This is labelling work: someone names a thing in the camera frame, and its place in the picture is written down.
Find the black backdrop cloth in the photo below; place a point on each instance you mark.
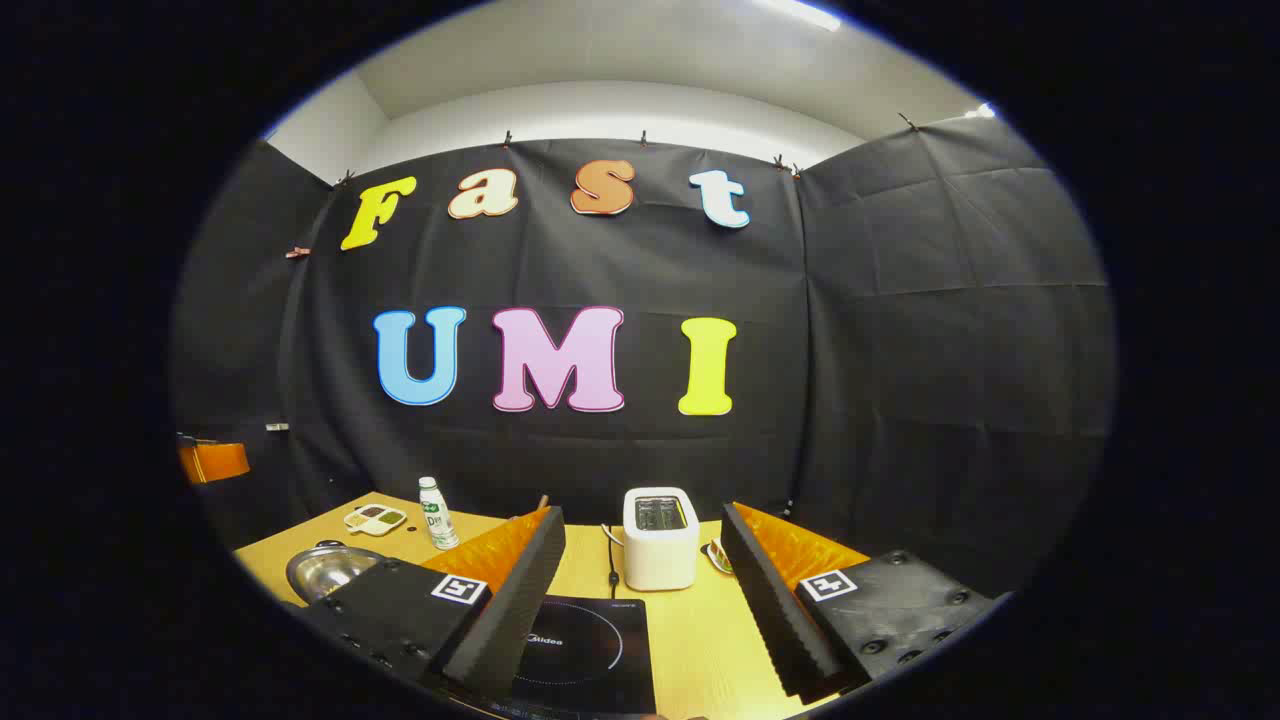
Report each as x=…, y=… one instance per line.
x=900, y=350

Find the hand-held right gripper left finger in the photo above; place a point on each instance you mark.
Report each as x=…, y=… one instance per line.
x=520, y=610

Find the black induction cooktop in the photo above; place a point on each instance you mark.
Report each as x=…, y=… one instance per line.
x=600, y=655

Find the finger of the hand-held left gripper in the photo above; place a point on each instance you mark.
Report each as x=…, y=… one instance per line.
x=215, y=462

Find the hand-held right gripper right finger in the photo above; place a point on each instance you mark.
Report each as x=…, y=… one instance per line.
x=775, y=610

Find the white divided dish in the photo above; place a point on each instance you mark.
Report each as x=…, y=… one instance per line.
x=374, y=519

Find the white toaster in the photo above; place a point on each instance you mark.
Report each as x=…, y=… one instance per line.
x=660, y=555

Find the white bottle with green label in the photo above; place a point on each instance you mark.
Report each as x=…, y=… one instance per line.
x=438, y=520

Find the small white plate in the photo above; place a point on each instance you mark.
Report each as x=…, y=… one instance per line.
x=716, y=558

